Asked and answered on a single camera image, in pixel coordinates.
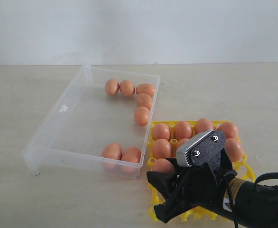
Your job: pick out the brown egg column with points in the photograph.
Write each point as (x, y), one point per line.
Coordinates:
(234, 149)
(145, 100)
(141, 116)

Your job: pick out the brown egg front right corner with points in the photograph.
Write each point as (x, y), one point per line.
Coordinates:
(133, 155)

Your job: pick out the brown egg second row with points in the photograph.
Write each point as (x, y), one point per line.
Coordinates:
(112, 86)

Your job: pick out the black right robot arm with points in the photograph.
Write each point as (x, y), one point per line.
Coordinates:
(256, 204)

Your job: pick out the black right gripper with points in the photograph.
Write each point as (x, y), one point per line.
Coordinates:
(195, 186)

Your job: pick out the yellow plastic egg tray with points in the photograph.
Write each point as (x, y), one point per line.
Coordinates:
(244, 171)

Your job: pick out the clear plastic bin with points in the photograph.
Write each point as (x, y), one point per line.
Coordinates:
(85, 120)

